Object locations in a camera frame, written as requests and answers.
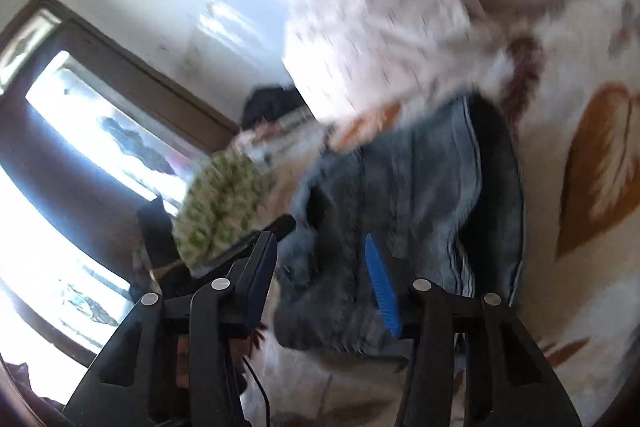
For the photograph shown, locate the grey-blue denim pants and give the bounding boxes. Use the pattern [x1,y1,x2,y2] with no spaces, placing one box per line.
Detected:
[273,93,524,359]

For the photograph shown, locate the green white patterned cloth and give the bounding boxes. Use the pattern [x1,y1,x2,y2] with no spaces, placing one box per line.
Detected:
[172,150,272,272]

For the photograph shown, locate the black cloth item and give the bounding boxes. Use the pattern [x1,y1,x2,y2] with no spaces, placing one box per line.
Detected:
[240,86,306,130]

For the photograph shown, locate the cream patterned pillow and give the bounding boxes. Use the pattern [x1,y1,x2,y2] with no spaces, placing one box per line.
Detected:
[282,0,503,121]

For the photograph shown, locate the cream leaf-print fleece blanket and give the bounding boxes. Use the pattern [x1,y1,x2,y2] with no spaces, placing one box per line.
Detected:
[234,0,640,427]

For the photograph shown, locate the black cable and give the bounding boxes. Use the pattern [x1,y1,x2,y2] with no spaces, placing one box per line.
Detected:
[242,355,274,427]

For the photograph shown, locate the brown wooden window frame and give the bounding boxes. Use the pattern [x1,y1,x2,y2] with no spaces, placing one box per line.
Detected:
[1,0,236,365]

